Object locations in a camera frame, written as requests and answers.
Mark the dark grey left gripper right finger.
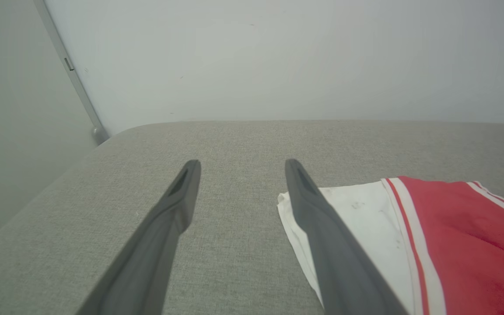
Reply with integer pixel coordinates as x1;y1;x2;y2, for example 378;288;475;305
284;158;410;315

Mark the red and white t-shirt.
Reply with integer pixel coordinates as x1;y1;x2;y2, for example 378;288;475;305
277;176;504;315

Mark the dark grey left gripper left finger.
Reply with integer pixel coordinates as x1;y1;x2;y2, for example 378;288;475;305
76;159;202;315

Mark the grey metal wall rail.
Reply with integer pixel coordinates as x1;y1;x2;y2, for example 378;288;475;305
32;0;111;146

